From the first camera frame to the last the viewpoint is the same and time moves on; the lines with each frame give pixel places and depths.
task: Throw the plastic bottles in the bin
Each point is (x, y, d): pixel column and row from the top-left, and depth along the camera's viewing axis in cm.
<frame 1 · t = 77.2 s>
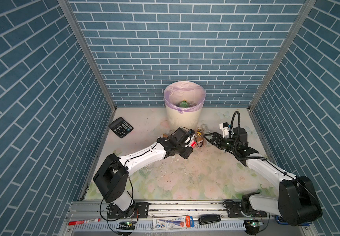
left hand: (189, 149, 84), fingers open
right hand: (205, 136, 83), fingers open
white ribbed trash bin: (188, 120, 93), point 18 cm above the table
purple plastic bin liner: (176, 92, 102), point 23 cm above the table
green plastic bottle yellow cap: (184, 104, 104), point 17 cm above the table
black desk calculator: (121, 127, 107), point 3 cm above the table
brown coffee bottle upright-lying: (199, 137, 87), point 16 cm above the table

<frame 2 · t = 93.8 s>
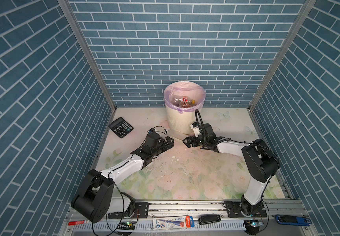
left hand: (170, 142, 87), fingers open
right hand: (187, 138, 95), fingers open
clear bottle red label yellow cap: (182, 101, 102), point 19 cm above the table
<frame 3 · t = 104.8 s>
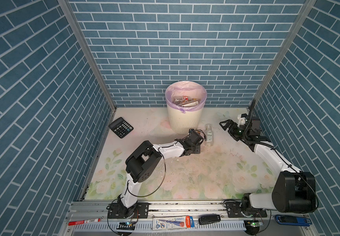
left hand: (197, 147, 94), fingers open
right hand: (223, 124, 86), fingers open
clear bottle green white label: (210, 135, 98), point 7 cm above the table
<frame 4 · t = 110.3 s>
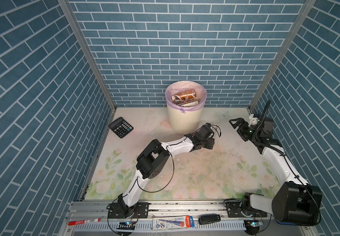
left hand: (211, 142, 93), fingers open
right hand: (232, 123, 83), fingers open
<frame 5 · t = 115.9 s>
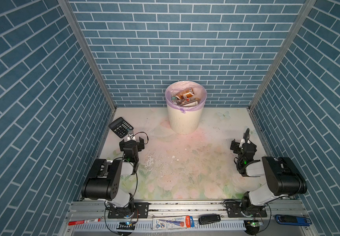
left hand: (132, 137, 93), fingers open
right hand: (242, 139, 93), fingers open
